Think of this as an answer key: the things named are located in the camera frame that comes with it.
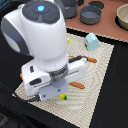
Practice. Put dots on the yellow toy banana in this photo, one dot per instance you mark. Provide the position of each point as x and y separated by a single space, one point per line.
63 96

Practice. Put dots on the grey toy pan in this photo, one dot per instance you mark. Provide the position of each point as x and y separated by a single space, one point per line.
90 15

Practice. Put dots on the beige woven placemat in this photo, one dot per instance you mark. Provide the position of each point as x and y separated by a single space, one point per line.
77 110

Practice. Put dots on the knife with wooden handle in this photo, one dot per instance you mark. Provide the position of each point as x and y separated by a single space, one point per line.
90 60

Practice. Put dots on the light blue milk carton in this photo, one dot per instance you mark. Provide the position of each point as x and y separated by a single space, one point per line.
91 42

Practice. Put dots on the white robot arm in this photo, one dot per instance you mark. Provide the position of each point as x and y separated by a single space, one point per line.
38 29

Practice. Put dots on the fork with wooden handle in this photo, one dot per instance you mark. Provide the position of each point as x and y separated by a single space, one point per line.
78 85

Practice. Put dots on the black stove burner disc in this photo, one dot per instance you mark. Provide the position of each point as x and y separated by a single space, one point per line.
98 4

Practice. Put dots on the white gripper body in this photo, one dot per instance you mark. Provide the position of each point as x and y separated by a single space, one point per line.
42 85

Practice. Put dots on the beige bowl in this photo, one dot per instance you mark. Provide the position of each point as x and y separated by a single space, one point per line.
122 14

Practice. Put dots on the grey toy pot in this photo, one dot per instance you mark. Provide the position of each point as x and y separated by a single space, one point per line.
70 7

